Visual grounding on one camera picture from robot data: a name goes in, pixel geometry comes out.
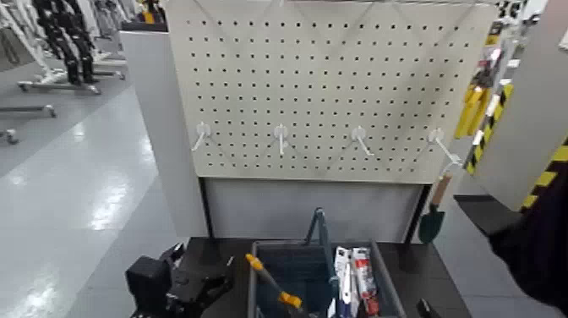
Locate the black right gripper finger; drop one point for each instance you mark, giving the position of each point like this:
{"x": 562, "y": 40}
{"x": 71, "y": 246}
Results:
{"x": 427, "y": 309}

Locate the grey panel with hazard stripes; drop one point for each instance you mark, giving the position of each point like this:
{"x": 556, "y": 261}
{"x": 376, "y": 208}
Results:
{"x": 528, "y": 111}

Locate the grey plastic crate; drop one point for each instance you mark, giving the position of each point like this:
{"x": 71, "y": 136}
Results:
{"x": 392, "y": 293}

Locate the yellow paint brush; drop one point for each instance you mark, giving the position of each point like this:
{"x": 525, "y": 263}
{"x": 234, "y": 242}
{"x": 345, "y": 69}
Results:
{"x": 290, "y": 299}

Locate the white pegboard hook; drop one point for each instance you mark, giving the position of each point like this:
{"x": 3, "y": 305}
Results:
{"x": 280, "y": 132}
{"x": 202, "y": 130}
{"x": 436, "y": 135}
{"x": 358, "y": 133}

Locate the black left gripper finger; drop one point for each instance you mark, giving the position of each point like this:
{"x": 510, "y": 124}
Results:
{"x": 175, "y": 252}
{"x": 226, "y": 275}

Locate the grey stand leg with caster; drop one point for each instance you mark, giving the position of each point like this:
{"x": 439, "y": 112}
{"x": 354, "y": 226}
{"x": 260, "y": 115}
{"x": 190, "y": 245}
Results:
{"x": 26, "y": 110}

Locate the red white tool package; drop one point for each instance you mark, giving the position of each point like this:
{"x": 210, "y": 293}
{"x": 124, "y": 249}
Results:
{"x": 364, "y": 275}

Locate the grey wheeled stand base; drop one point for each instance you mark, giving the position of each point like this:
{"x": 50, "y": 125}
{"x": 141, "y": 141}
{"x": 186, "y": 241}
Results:
{"x": 57, "y": 86}

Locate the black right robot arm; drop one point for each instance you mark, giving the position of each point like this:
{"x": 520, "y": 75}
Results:
{"x": 537, "y": 248}

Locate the white blue tool package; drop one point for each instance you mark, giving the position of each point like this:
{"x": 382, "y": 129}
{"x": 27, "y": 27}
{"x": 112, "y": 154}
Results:
{"x": 344, "y": 271}

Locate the beige perforated pegboard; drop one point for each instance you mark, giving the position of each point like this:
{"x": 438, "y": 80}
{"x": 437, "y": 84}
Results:
{"x": 310, "y": 89}

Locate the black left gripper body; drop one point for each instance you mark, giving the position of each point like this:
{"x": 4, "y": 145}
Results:
{"x": 193, "y": 291}

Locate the white robot on stand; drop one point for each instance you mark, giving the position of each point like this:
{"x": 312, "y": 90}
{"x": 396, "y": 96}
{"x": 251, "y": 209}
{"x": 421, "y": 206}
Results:
{"x": 22, "y": 40}

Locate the black humanoid robot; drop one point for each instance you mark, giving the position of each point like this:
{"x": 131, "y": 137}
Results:
{"x": 66, "y": 40}

